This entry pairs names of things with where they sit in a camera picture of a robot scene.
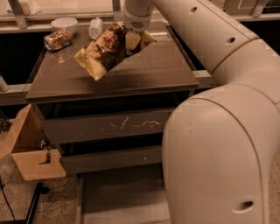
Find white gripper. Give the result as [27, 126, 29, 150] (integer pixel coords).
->
[122, 0, 154, 50]

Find brown chip bag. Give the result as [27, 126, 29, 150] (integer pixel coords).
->
[74, 22, 156, 81]

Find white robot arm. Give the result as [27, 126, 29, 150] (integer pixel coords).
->
[123, 0, 280, 224]

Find grey drawer cabinet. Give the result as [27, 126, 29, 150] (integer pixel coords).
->
[25, 20, 200, 224]

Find top grey drawer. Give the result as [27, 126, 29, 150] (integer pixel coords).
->
[37, 92, 191, 145]

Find grey drawer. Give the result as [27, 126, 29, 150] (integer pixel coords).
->
[76, 164, 171, 224]
[59, 143, 162, 174]
[37, 92, 191, 145]

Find middle grey drawer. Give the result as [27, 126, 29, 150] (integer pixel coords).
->
[59, 143, 162, 174]

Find bottom grey drawer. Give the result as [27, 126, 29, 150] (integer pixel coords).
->
[76, 164, 171, 224]

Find white crumpled plastic bottle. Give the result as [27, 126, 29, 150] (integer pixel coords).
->
[88, 17, 103, 39]

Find white bowl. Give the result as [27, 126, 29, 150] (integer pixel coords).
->
[51, 17, 78, 35]

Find lying patterned soda can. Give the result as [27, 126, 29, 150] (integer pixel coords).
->
[44, 30, 73, 51]

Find open cardboard box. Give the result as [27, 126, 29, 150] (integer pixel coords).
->
[0, 104, 66, 180]

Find black stand base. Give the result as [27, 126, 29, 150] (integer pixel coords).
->
[0, 182, 49, 224]

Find metal railing frame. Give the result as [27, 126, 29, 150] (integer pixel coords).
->
[0, 0, 280, 105]

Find black cable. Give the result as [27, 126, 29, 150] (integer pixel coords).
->
[0, 171, 18, 224]

